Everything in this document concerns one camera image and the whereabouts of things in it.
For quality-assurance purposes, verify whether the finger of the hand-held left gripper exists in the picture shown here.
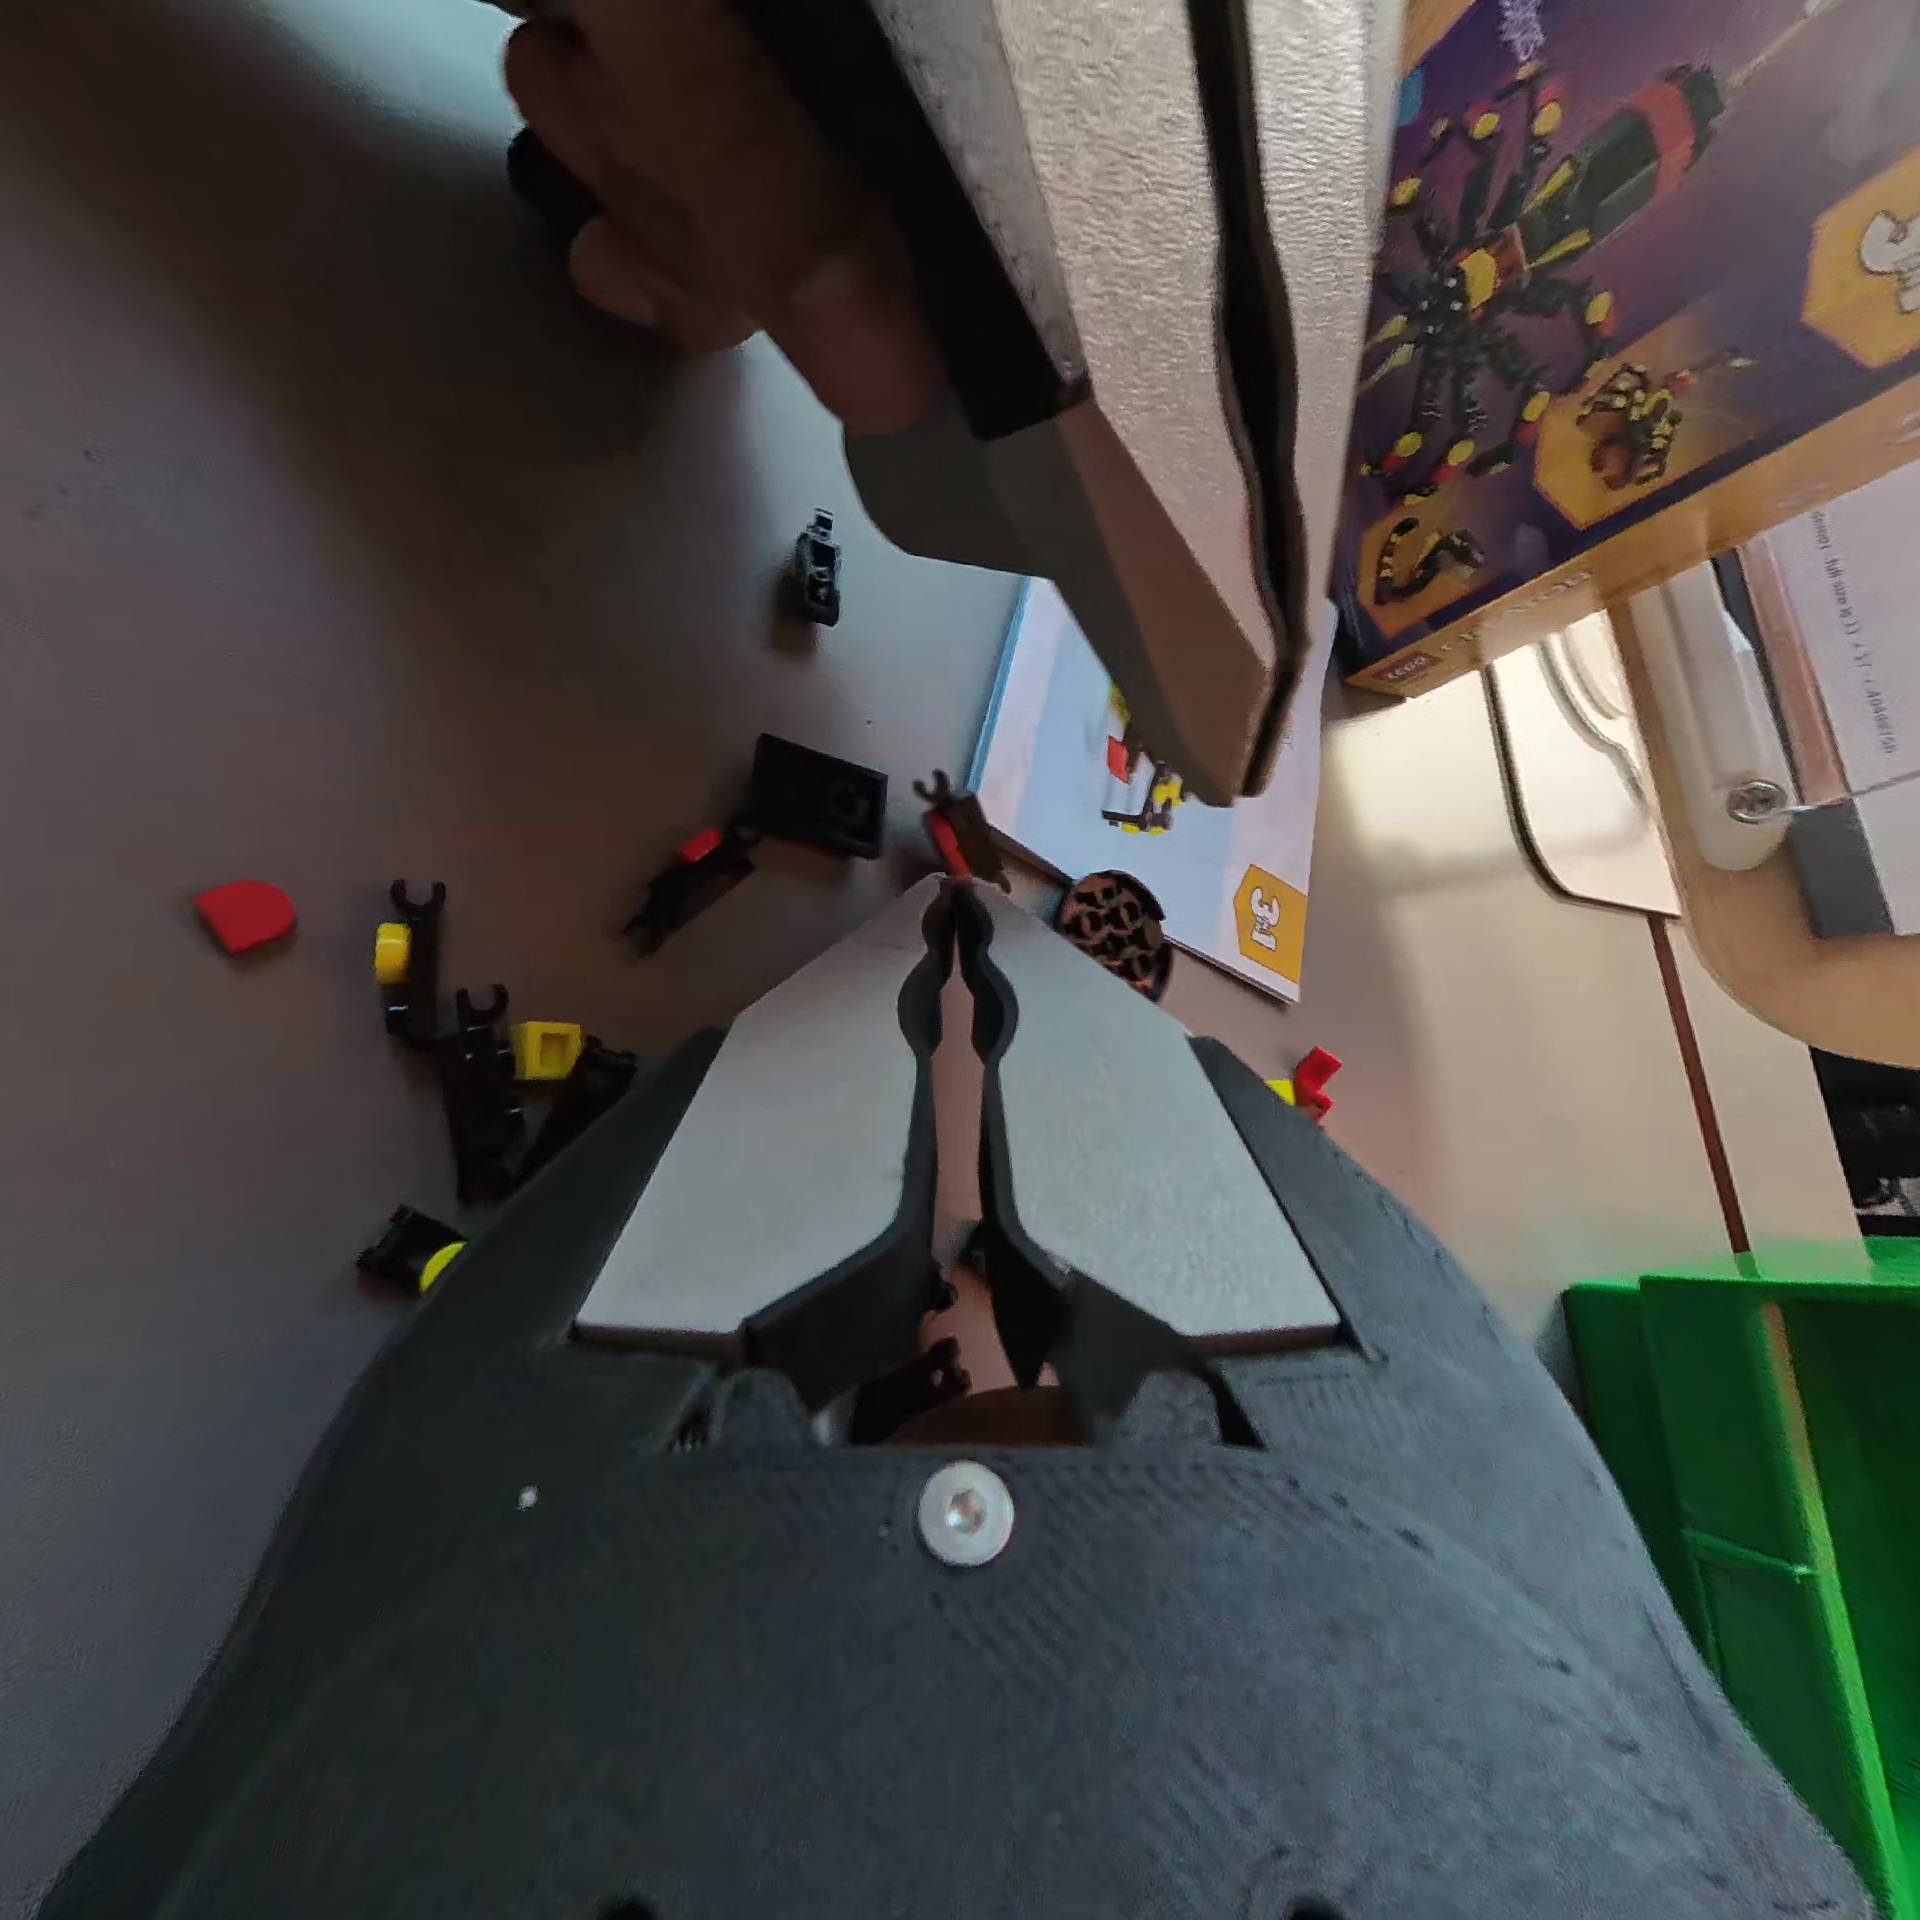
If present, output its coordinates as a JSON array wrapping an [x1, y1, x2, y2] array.
[[870, 0, 1321, 800], [1236, 0, 1412, 676]]

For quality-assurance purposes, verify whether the pile of lego pieces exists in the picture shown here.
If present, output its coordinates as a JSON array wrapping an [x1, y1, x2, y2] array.
[[196, 511, 1347, 1298]]

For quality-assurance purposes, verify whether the person's left hand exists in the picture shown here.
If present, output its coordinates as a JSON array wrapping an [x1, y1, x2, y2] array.
[[496, 0, 963, 443]]

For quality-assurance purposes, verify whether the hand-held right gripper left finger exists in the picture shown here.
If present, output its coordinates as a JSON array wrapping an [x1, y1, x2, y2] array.
[[572, 886, 956, 1405]]

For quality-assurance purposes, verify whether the open spider instruction booklet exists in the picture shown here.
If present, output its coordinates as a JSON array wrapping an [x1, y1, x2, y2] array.
[[967, 576, 1339, 1000]]

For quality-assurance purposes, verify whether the purple lego set box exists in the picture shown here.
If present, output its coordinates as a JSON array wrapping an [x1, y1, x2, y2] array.
[[1335, 0, 1920, 698]]

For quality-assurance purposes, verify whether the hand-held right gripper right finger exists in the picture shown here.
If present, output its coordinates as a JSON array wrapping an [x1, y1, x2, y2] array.
[[960, 886, 1343, 1416]]

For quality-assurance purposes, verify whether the green plastic bin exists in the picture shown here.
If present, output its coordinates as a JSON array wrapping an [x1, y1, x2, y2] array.
[[1560, 1245, 1920, 1920]]

